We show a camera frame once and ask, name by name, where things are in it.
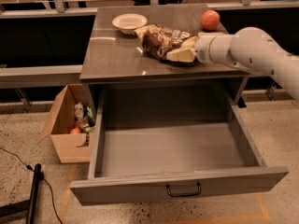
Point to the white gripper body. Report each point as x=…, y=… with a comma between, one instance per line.
x=202, y=49

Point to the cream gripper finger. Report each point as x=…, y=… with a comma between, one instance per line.
x=206, y=34
x=181, y=55

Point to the brown chip bag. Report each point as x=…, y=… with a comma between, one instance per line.
x=158, y=40

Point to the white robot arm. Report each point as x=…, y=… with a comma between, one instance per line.
x=248, y=49

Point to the grey cabinet with top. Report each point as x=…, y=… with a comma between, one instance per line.
x=114, y=58

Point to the open grey drawer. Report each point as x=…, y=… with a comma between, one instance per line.
x=146, y=139

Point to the red apple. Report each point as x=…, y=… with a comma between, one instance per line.
x=210, y=20

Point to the white bowl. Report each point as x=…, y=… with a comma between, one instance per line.
x=127, y=23

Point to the white bottle in box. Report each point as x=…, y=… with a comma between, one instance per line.
x=79, y=111

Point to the orange fruit in box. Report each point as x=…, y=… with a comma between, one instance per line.
x=75, y=130

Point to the cardboard box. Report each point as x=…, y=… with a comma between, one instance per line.
x=70, y=147

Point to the black stand leg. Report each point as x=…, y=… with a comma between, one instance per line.
x=28, y=206

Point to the black drawer handle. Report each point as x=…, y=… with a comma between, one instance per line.
x=184, y=190

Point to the grey metal rail bench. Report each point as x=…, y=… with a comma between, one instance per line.
x=41, y=76

